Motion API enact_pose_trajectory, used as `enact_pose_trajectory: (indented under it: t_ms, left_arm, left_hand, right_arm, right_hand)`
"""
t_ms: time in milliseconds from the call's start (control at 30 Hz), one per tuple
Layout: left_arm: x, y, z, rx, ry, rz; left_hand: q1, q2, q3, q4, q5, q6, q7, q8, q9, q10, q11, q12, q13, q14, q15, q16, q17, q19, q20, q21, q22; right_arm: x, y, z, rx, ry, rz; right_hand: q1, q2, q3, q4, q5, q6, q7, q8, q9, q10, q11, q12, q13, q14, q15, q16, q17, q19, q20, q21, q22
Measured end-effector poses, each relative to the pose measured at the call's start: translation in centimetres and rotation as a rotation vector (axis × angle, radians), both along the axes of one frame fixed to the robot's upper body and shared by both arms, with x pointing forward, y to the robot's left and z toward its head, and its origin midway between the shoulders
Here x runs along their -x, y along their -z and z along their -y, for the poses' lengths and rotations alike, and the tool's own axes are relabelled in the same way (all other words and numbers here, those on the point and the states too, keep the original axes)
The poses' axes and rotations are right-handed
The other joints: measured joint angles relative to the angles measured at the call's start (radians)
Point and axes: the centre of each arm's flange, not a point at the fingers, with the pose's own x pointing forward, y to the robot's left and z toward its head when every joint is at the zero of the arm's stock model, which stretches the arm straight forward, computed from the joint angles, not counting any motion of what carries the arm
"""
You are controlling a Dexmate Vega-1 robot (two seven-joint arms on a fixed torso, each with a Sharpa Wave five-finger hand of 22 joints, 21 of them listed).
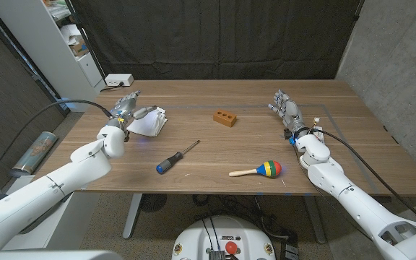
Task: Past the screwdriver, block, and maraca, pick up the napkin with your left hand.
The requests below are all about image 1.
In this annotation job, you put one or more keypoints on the white robot torso base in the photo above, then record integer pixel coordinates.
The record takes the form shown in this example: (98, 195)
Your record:
(200, 238)

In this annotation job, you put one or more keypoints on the white robot head cover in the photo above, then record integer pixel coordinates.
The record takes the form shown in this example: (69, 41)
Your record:
(49, 256)

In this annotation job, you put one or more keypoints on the white power strip box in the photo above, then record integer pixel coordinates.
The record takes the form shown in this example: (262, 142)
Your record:
(118, 79)

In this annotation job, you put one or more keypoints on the red emergency stop button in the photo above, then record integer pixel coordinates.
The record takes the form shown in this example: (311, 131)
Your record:
(231, 247)

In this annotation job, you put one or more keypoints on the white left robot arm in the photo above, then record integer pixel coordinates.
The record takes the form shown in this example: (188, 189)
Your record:
(49, 187)

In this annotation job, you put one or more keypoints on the white shelf cabinet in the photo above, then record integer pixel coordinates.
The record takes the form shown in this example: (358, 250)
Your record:
(49, 54)

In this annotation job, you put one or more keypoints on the cardboard box on shelf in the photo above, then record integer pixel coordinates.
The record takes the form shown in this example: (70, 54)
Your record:
(79, 47)

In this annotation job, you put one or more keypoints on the rolled printed poster tube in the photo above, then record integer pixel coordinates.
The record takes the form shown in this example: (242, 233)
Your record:
(34, 153)

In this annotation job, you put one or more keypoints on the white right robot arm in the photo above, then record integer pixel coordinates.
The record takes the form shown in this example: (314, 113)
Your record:
(338, 180)

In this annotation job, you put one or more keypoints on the white paper napkin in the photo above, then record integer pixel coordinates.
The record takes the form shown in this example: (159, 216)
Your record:
(154, 124)

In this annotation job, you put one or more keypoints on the orange brick block with holes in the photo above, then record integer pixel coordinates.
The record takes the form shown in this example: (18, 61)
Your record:
(224, 118)

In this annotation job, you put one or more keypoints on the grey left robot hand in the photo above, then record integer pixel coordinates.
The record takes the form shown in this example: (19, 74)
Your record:
(125, 110)

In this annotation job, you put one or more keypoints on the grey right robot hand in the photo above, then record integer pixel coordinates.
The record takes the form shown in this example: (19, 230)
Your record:
(291, 113)

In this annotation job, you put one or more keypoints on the colourful striped wooden maraca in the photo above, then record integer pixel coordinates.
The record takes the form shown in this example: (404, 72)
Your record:
(269, 169)

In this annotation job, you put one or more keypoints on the round black fan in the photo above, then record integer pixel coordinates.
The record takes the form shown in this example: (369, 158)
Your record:
(153, 202)

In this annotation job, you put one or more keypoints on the black cloth backdrop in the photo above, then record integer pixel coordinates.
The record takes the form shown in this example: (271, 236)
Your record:
(211, 36)

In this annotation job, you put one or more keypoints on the grey table leg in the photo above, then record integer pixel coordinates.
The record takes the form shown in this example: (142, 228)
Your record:
(315, 220)
(132, 216)

